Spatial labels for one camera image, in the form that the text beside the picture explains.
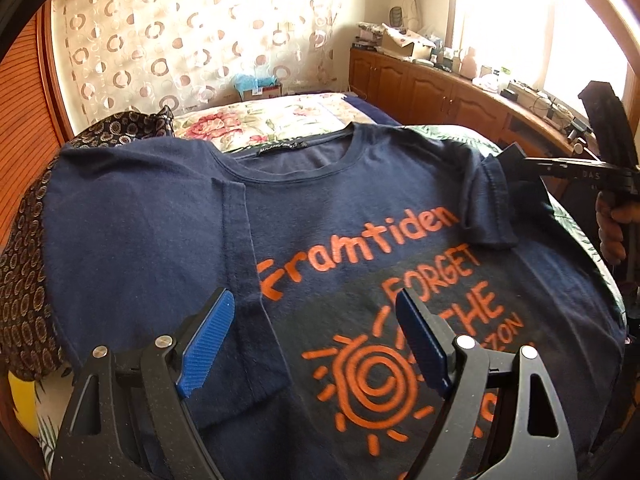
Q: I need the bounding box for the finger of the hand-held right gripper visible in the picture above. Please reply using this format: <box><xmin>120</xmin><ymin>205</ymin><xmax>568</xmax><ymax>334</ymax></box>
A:
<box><xmin>499</xmin><ymin>143</ymin><xmax>553</xmax><ymax>181</ymax></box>

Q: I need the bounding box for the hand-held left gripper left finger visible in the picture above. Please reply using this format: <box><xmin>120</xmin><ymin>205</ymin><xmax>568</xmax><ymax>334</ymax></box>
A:
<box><xmin>50</xmin><ymin>287</ymin><xmax>236</xmax><ymax>480</ymax></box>

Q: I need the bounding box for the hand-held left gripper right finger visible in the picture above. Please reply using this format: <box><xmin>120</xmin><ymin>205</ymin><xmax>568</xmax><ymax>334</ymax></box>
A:
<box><xmin>395</xmin><ymin>290</ymin><xmax>581</xmax><ymax>480</ymax></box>

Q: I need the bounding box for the navy orange-print t-shirt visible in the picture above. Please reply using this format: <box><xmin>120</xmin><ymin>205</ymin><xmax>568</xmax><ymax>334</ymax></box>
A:
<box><xmin>37</xmin><ymin>122</ymin><xmax>626</xmax><ymax>480</ymax></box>

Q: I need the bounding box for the person's right hand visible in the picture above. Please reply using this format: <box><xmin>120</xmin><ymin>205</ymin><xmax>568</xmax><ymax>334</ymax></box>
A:
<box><xmin>595</xmin><ymin>192</ymin><xmax>640</xmax><ymax>266</ymax></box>

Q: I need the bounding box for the wooden cabinet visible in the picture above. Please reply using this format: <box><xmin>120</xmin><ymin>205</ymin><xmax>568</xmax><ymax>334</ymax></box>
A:
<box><xmin>348</xmin><ymin>47</ymin><xmax>591</xmax><ymax>161</ymax></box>

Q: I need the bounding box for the bright window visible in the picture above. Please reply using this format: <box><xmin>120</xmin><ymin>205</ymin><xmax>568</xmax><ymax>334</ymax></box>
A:
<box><xmin>450</xmin><ymin>0</ymin><xmax>632</xmax><ymax>111</ymax></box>

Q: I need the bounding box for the navy blanket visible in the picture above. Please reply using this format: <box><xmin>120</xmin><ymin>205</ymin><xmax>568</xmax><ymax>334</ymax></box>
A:
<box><xmin>345</xmin><ymin>92</ymin><xmax>401</xmax><ymax>127</ymax></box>

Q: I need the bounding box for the open cardboard box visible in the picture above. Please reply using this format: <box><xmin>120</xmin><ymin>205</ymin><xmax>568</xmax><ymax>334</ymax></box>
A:
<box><xmin>382</xmin><ymin>22</ymin><xmax>437</xmax><ymax>61</ymax></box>

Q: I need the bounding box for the leaf-print bedsheet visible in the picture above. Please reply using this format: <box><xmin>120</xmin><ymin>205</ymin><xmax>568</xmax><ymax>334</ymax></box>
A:
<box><xmin>7</xmin><ymin>125</ymin><xmax>631</xmax><ymax>480</ymax></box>

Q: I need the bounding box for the dark medallion-print cloth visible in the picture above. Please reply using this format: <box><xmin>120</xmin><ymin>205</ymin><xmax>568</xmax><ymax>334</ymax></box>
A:
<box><xmin>0</xmin><ymin>105</ymin><xmax>176</xmax><ymax>381</ymax></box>

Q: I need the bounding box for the stack of books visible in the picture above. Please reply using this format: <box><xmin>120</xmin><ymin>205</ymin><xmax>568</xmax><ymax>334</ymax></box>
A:
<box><xmin>356</xmin><ymin>22</ymin><xmax>386</xmax><ymax>51</ymax></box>

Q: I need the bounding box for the floral quilt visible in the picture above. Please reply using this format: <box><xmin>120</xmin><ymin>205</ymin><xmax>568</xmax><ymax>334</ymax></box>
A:
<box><xmin>170</xmin><ymin>95</ymin><xmax>396</xmax><ymax>153</ymax></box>

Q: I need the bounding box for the small cardboard box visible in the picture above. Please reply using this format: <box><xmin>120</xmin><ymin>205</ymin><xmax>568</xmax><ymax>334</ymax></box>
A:
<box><xmin>240</xmin><ymin>82</ymin><xmax>283</xmax><ymax>103</ymax></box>

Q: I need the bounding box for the light blue plastic bag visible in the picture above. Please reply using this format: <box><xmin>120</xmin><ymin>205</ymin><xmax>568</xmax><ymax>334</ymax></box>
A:
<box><xmin>235</xmin><ymin>72</ymin><xmax>278</xmax><ymax>92</ymax></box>

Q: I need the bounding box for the wooden slatted wardrobe door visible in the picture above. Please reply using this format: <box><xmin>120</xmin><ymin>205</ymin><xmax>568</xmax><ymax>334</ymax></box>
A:
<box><xmin>0</xmin><ymin>10</ymin><xmax>71</xmax><ymax>241</ymax></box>

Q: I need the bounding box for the circle-pattern sheer curtain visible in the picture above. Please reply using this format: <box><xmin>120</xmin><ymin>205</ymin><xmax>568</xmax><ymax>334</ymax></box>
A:
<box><xmin>50</xmin><ymin>0</ymin><xmax>351</xmax><ymax>131</ymax></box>

